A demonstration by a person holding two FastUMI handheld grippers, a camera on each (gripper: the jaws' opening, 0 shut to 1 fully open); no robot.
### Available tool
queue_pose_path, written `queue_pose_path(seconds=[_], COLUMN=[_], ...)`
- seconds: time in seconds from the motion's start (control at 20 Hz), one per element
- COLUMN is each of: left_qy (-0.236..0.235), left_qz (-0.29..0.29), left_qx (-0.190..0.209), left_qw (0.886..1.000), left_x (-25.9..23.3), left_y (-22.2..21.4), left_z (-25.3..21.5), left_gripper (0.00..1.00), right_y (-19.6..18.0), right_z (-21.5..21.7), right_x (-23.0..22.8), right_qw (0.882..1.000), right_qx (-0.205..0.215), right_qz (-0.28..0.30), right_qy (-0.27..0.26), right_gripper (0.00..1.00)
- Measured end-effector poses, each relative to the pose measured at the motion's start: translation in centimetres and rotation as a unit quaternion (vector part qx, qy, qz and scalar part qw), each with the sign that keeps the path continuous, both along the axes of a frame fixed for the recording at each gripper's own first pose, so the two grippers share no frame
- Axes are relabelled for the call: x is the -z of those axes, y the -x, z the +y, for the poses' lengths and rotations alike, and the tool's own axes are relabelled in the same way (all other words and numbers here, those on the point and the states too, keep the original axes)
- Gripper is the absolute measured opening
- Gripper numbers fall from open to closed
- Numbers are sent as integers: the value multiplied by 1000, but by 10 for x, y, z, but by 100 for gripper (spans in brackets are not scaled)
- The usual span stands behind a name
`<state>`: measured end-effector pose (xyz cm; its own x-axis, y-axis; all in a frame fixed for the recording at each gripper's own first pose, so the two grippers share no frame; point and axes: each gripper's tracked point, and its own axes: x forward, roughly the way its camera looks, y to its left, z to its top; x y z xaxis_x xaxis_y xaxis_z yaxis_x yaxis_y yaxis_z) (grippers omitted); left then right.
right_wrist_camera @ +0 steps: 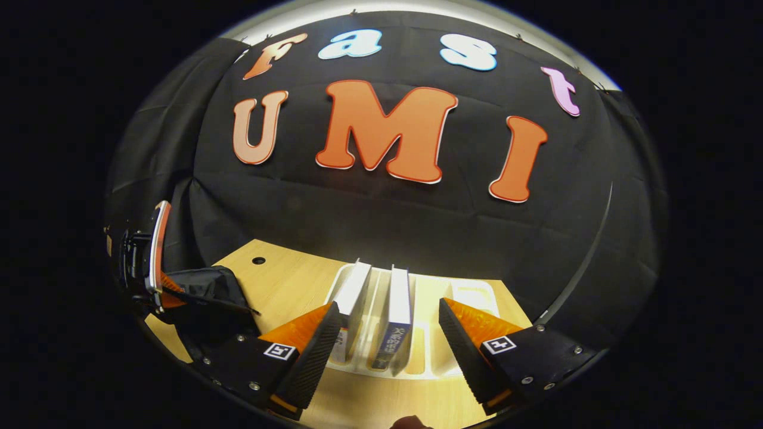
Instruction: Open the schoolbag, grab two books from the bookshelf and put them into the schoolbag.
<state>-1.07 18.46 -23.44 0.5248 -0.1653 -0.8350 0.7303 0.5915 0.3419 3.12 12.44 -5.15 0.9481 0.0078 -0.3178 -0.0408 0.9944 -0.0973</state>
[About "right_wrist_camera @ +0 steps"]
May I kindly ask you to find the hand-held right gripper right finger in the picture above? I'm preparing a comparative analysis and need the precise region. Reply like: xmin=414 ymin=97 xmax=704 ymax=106
xmin=439 ymin=297 xmax=609 ymax=416

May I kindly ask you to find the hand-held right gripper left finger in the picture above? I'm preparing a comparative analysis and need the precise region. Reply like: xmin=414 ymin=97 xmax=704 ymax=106
xmin=191 ymin=301 xmax=343 ymax=421

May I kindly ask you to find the black schoolbag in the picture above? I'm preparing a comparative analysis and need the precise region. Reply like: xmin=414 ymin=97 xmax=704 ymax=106
xmin=158 ymin=266 xmax=263 ymax=358

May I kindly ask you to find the cream plastic bookshelf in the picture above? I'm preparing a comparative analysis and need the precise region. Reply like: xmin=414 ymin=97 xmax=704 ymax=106
xmin=325 ymin=262 xmax=501 ymax=379

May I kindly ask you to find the white book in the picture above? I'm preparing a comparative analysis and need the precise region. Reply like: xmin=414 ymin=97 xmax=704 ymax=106
xmin=331 ymin=259 xmax=373 ymax=364

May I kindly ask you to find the blue book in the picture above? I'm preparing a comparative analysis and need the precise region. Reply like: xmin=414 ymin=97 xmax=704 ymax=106
xmin=371 ymin=265 xmax=413 ymax=376

